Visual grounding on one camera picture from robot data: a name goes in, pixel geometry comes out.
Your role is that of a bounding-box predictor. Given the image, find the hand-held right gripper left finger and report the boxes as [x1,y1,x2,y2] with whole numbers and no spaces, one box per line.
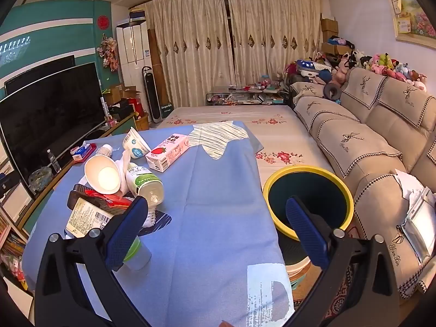
[34,196,150,327]

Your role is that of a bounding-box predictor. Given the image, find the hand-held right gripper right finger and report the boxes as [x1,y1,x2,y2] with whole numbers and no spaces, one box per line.
[285,196,401,327]

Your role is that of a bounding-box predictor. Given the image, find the white foam net sleeve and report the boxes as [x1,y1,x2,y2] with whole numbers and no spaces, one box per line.
[141,206,157,229]

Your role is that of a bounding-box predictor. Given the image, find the red and black packet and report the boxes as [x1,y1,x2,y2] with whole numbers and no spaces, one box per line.
[68,184,137,219]

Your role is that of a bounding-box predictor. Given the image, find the green lidded plastic cup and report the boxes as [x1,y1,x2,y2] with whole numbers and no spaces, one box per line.
[123,237,152,271]

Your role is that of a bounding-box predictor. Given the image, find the white box with barcode label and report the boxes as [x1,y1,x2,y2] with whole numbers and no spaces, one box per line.
[65,198,114,239]

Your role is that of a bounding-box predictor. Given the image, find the yellow rimmed dark green bin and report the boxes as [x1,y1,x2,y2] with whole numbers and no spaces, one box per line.
[263,165,355,266]

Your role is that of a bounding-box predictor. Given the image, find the white bottle green label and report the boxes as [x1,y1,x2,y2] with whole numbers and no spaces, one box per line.
[125,163,165,208]

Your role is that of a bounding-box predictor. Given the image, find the large white paper cup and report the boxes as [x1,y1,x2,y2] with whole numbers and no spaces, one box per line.
[84,155,128,195]

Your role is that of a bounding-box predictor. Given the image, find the white plastic wrapper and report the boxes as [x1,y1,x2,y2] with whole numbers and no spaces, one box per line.
[114,150,132,178]

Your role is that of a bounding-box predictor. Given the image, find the pink milk carton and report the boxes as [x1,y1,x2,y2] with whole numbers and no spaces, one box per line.
[146,134,190,172]

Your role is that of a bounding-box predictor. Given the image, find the white yogurt cup blue label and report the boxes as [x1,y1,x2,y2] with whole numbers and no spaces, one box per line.
[122,127,152,160]

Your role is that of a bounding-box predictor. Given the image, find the white bucket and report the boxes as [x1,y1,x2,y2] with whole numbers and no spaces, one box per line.
[284,257,311,276]

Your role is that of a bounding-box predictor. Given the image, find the patterned rug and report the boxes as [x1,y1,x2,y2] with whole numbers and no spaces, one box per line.
[291,262,362,324]

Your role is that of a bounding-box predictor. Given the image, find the red and blue tissue pack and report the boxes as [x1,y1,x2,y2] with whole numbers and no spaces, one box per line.
[71,143,98,161]

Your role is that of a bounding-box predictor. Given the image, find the blue star patch cloth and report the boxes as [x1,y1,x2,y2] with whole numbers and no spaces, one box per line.
[22,120,295,327]

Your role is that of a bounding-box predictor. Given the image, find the clear water bottle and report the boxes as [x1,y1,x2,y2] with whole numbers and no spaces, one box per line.
[47,149,62,174]

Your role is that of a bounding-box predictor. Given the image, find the glass ashtray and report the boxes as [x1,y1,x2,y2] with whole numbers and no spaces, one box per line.
[28,167,53,191]

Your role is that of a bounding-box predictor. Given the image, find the floral bed sheet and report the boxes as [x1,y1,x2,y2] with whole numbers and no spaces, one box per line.
[150,105,336,191]

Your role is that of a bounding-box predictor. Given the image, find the wicker basket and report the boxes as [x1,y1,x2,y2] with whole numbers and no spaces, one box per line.
[134,112,150,131]

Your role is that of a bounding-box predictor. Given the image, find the white papers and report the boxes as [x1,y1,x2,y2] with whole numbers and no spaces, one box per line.
[393,168,426,208]

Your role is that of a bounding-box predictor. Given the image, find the clear plastic document bag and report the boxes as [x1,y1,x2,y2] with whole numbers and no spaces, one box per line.
[397,187,436,263]

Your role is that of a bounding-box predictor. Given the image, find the red box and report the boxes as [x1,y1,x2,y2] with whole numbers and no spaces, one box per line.
[128,97,145,118]

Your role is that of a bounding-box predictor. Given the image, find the beige sofa with deer covers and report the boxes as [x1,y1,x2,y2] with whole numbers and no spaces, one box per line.
[289,66,436,300]

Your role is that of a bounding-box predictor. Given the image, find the open cardboard box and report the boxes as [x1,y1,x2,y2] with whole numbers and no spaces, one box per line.
[119,89,142,104]

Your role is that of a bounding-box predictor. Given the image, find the black flat television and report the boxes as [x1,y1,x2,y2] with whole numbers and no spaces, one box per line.
[0,62,109,198]

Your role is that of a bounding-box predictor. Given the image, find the black and white tower fan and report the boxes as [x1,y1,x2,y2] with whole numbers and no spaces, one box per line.
[141,65,162,123]

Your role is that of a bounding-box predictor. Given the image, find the grey neck pillow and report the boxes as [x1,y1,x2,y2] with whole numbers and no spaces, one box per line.
[323,82,342,101]

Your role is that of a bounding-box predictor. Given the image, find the brown wooden board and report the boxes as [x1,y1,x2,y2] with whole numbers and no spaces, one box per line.
[147,29,171,106]

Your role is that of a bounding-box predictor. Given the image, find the blue star print cushion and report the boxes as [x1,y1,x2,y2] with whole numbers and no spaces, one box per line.
[296,59,322,72]

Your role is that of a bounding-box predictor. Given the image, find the black flat screen panel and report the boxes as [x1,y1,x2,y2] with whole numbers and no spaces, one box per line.
[3,54,76,87]

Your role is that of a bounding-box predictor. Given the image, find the pile of plush toys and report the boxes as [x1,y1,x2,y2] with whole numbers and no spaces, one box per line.
[335,49,428,91]

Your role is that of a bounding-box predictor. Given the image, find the beige patterned curtain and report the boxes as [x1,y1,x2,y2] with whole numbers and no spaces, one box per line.
[226,0,324,87]
[141,0,235,108]

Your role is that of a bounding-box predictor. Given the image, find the framed flower painting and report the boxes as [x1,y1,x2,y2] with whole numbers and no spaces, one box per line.
[383,0,436,46]

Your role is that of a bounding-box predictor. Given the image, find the hanging flower wall decoration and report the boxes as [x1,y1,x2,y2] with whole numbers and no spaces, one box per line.
[96,33,118,72]

